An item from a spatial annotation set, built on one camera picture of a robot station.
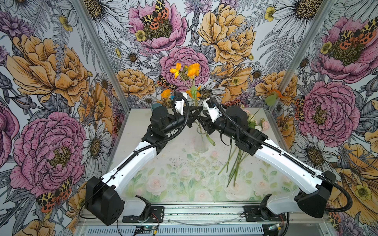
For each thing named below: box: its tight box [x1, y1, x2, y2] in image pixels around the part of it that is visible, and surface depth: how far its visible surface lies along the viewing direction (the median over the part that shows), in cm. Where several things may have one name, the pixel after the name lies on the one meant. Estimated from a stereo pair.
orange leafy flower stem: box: [264, 88, 283, 106], surface depth 113 cm
